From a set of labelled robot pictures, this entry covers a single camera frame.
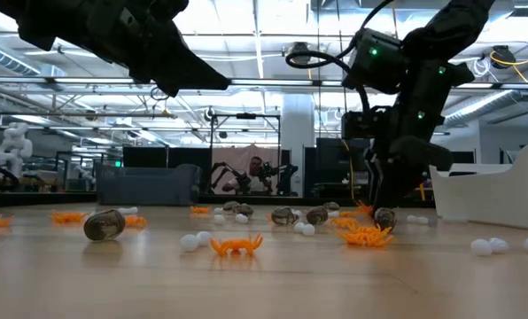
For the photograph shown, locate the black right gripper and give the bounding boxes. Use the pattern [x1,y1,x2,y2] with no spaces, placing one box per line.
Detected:
[363,95,454,210]

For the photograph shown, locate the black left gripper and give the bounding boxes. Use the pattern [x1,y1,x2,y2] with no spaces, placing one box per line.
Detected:
[82,0,232,97]

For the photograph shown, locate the long ceiling light strip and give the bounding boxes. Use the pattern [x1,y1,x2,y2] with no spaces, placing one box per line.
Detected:
[0,75,528,89]

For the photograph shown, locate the pink backdrop cloth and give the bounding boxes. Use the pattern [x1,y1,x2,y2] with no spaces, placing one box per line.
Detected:
[211,144,282,195]

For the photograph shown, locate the white plastic bin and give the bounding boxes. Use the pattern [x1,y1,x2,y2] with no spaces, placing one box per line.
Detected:
[429,141,528,231]

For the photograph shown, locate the person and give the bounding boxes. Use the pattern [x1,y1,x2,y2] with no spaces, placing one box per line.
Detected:
[222,155,272,195]

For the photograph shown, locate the dark grey plastic bin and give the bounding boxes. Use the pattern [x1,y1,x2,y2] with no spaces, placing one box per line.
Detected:
[95,163,202,206]

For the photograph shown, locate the small white background robot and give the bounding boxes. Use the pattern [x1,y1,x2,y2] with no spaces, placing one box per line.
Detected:
[73,164,97,185]

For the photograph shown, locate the large grey stone left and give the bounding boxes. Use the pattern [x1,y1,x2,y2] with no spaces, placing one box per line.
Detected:
[82,208,127,243]

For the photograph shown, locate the large white background robot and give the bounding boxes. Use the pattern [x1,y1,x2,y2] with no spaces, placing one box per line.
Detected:
[0,122,34,178]

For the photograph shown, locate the yellow hanging cable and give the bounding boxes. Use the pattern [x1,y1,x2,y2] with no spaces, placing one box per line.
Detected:
[341,139,356,200]

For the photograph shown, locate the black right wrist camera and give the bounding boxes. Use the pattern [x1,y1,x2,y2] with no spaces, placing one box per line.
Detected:
[341,105,392,141]

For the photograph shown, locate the black background rig frame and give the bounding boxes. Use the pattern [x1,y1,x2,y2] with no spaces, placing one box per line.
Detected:
[208,113,283,196]

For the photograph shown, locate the black ceiling cable reel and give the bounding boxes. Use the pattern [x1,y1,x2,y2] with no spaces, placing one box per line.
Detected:
[288,42,313,66]
[489,43,517,70]

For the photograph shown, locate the silver ventilation duct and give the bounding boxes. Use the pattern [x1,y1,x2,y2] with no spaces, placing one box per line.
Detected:
[0,42,42,76]
[443,88,520,128]

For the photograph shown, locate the black right camera cable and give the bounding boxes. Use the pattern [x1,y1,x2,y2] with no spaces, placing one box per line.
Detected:
[284,0,396,117]

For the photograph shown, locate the yellow ceiling cable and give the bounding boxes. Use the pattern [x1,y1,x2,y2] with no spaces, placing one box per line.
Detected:
[489,42,528,83]

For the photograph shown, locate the black table frame rail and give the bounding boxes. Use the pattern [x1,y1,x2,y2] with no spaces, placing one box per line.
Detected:
[0,190,438,208]

